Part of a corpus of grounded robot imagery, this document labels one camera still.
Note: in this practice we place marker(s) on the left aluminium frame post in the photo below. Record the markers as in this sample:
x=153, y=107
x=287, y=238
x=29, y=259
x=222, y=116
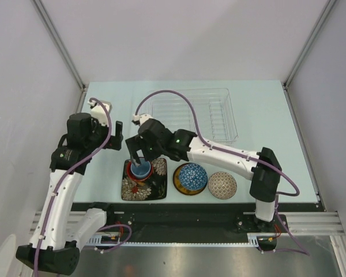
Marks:
x=58, y=42

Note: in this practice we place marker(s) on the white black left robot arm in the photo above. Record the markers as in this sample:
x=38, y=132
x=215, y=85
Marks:
x=52, y=248

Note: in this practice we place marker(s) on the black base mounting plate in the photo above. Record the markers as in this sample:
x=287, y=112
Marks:
x=192, y=215

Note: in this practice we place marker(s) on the light blue plastic cup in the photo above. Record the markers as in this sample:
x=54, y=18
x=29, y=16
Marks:
x=142, y=170

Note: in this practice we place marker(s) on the black floral square plate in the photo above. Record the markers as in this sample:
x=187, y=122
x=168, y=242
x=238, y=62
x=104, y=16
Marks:
x=152, y=188

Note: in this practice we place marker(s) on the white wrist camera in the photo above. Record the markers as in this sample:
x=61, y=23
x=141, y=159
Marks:
x=101, y=111
x=140, y=119

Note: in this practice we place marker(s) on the right aluminium frame post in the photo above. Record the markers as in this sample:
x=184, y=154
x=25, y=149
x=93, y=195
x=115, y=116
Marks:
x=310, y=41

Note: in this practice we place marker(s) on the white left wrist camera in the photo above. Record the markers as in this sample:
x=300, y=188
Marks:
x=101, y=111

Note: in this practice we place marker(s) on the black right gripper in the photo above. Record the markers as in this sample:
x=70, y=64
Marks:
x=136, y=143

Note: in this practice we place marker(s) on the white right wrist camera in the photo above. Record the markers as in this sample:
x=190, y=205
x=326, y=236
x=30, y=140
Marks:
x=140, y=119

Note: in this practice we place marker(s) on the blue triangle pattern bowl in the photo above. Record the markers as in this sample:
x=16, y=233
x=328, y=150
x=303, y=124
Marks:
x=193, y=177

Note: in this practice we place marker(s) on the white slotted cable duct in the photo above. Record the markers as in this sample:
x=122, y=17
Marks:
x=251, y=240

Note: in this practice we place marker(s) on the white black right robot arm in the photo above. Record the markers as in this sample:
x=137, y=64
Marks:
x=262, y=169

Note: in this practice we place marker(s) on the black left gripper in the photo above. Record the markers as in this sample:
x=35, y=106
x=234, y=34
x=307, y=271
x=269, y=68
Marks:
x=113, y=141

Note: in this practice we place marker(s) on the aluminium frame post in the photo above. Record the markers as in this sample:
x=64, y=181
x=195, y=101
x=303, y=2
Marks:
x=58, y=42
x=310, y=41

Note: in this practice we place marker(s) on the red black lacquer cup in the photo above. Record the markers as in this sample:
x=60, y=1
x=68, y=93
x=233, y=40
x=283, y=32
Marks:
x=128, y=171

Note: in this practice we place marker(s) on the brown lattice pattern bowl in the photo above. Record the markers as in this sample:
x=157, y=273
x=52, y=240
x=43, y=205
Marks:
x=222, y=185

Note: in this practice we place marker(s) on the yellow round saucer plate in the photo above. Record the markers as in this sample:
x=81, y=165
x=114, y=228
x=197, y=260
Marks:
x=179, y=187

